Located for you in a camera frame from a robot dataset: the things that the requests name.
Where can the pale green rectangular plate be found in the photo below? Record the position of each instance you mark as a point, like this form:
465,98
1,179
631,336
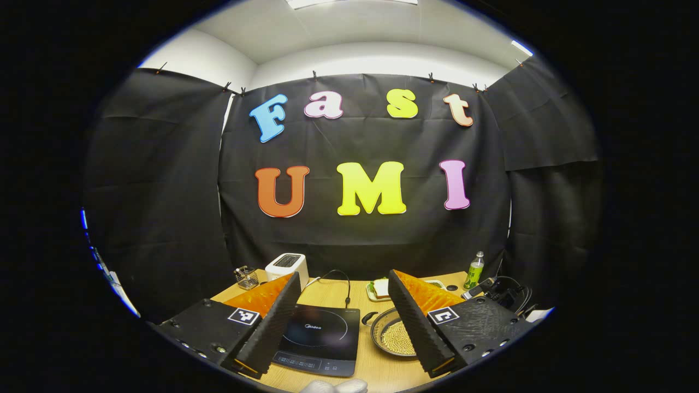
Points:
371,297

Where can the silver and black handheld device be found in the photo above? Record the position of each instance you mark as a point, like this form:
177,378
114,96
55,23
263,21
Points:
478,288

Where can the sandwich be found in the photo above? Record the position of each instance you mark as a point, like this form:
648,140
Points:
381,287

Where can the ceiling light panel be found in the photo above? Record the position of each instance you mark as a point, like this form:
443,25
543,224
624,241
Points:
349,3
522,48

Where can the black induction cooktop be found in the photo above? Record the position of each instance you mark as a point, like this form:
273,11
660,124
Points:
327,335

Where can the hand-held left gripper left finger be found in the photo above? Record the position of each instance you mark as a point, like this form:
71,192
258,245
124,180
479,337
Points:
273,327

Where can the pile of soybeans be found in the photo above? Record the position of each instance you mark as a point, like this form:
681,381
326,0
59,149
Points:
400,339

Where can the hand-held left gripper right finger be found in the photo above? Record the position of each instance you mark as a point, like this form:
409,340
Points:
415,327

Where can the green drink bottle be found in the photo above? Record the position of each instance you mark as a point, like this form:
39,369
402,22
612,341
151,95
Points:
473,275

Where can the stainless steel pot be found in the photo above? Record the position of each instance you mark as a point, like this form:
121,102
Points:
379,329

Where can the black backdrop cloth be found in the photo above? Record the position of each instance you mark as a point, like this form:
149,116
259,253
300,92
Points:
360,142

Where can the white toaster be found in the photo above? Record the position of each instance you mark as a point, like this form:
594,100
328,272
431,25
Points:
286,270

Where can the white divided bean tray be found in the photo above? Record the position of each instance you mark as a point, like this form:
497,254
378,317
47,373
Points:
435,283

